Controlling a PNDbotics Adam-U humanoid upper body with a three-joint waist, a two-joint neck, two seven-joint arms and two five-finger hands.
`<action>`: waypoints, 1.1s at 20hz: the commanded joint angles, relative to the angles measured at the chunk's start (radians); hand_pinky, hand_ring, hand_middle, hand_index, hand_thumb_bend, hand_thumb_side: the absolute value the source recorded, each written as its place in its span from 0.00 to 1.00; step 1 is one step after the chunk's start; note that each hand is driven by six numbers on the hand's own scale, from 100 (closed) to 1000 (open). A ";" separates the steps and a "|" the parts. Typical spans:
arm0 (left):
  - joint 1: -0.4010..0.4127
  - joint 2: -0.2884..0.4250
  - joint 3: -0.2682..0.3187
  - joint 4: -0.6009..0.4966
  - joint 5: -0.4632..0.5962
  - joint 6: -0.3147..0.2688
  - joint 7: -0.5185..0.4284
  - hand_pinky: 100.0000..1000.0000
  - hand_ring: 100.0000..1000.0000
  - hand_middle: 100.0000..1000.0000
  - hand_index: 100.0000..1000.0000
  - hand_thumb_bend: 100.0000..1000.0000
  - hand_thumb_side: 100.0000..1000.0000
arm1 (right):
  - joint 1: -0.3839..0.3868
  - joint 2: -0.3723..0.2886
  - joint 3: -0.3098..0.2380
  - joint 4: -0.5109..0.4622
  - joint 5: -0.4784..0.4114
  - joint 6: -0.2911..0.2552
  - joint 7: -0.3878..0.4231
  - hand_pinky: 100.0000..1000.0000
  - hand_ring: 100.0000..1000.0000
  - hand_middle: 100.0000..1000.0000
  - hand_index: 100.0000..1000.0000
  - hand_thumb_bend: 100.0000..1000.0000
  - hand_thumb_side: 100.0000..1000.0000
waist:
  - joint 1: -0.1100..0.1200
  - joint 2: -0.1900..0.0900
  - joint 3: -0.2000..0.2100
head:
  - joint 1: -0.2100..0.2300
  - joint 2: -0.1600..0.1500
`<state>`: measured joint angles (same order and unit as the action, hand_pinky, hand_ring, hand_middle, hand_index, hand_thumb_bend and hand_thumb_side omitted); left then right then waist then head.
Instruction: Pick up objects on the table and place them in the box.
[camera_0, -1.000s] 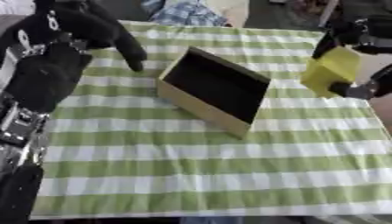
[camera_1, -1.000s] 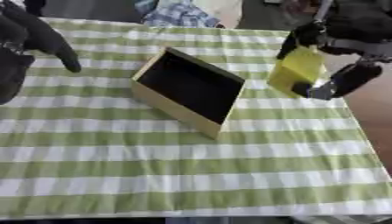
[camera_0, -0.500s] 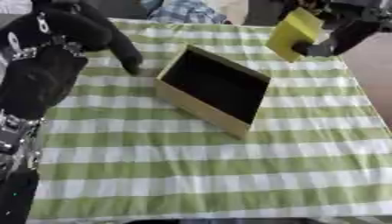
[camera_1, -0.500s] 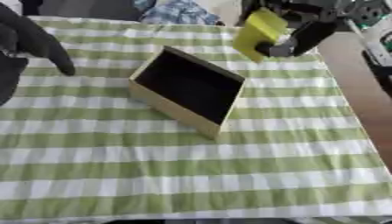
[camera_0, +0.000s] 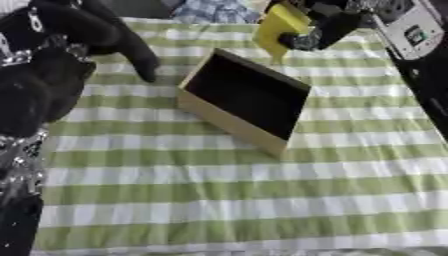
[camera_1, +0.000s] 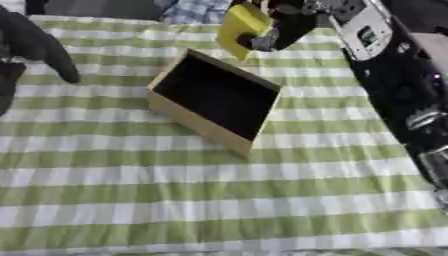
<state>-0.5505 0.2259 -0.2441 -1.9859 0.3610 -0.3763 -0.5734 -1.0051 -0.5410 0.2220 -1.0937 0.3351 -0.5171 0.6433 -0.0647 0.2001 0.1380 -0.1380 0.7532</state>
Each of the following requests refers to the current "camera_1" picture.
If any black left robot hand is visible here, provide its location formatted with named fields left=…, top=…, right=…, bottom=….
left=0, top=5, right=83, bottom=117

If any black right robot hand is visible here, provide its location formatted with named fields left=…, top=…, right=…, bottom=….
left=236, top=0, right=333, bottom=53

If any yellow block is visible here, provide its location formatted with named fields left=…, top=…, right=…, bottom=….
left=213, top=2, right=277, bottom=62

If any tan cardboard box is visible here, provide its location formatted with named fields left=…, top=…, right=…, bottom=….
left=145, top=48, right=284, bottom=158

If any person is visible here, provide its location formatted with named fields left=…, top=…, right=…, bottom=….
left=154, top=0, right=235, bottom=25

